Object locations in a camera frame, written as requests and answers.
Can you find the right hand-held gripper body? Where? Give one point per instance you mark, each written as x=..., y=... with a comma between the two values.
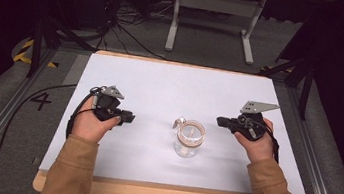
x=251, y=121

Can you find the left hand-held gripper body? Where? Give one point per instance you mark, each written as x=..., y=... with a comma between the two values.
x=107, y=104

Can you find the clear glass jar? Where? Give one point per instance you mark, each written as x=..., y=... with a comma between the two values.
x=189, y=137

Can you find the person's right hand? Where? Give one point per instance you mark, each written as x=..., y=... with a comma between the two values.
x=258, y=144

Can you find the person's left hand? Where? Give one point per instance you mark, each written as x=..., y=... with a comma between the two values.
x=90, y=126

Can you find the white paper sheet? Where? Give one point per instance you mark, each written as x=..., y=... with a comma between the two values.
x=176, y=124

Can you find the black metal stand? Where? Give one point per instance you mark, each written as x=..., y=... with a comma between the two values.
x=51, y=30
x=297, y=76

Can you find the yellow black hazard tape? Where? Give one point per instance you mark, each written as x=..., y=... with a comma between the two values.
x=29, y=54

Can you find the white metal stand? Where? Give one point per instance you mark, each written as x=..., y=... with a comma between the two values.
x=214, y=22

